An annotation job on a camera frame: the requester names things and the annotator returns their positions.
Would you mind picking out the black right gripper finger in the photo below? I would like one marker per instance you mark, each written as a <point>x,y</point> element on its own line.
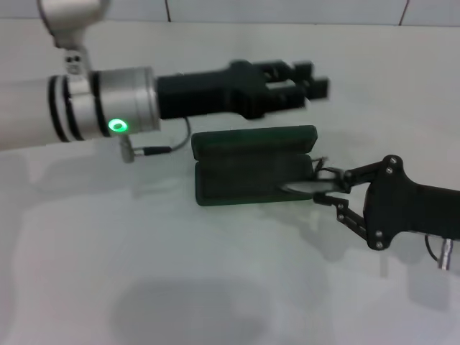
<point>363,174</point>
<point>327,198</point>

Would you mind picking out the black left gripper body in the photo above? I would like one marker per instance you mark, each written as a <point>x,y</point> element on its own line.
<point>201,95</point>

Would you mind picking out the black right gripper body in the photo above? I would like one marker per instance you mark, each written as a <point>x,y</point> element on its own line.
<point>413,208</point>

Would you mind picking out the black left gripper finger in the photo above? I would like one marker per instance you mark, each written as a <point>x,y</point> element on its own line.
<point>320,88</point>
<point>302,70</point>

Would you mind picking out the black glasses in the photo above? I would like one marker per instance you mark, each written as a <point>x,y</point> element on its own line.
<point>309,187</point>

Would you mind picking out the green glasses case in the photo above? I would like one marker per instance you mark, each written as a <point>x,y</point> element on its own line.
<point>251,143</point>

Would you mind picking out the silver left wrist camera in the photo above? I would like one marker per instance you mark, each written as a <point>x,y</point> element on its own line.
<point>68,18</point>

